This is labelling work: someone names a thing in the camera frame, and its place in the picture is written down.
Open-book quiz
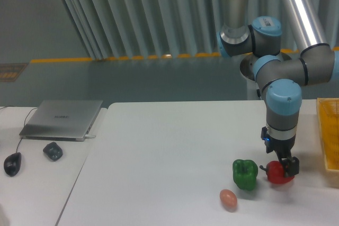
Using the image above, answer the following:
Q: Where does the black computer mouse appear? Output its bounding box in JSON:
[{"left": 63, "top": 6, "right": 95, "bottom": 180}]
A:
[{"left": 4, "top": 152, "right": 22, "bottom": 177}]

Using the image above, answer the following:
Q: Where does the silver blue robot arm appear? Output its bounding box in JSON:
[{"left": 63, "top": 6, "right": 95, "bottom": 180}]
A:
[{"left": 217, "top": 0, "right": 338, "bottom": 177}]

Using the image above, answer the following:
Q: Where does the yellow plastic basket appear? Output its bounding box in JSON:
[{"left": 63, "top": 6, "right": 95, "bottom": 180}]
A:
[{"left": 317, "top": 98, "right": 338, "bottom": 173}]

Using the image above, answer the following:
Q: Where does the black mouse cable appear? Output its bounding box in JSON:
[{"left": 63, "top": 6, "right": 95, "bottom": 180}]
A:
[{"left": 0, "top": 105, "right": 40, "bottom": 154}]

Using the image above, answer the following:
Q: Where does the black power adapter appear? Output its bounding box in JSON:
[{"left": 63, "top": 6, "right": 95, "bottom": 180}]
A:
[{"left": 43, "top": 142, "right": 63, "bottom": 161}]

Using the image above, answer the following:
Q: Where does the brown egg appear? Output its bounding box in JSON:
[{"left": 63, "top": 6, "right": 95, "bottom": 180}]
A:
[{"left": 219, "top": 189, "right": 237, "bottom": 209}]

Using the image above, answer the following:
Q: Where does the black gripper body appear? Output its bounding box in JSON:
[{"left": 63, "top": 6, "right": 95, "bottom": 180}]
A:
[{"left": 261, "top": 126, "right": 296, "bottom": 159}]

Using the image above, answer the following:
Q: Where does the green bell pepper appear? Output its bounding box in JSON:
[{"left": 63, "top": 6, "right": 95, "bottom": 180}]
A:
[{"left": 232, "top": 159, "right": 258, "bottom": 191}]

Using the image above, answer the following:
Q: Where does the red bell pepper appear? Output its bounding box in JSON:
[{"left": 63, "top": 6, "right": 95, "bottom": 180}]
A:
[{"left": 259, "top": 161, "right": 294, "bottom": 185}]

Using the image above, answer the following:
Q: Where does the silver laptop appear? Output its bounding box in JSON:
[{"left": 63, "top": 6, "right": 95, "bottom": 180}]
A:
[{"left": 20, "top": 100, "right": 103, "bottom": 141}]

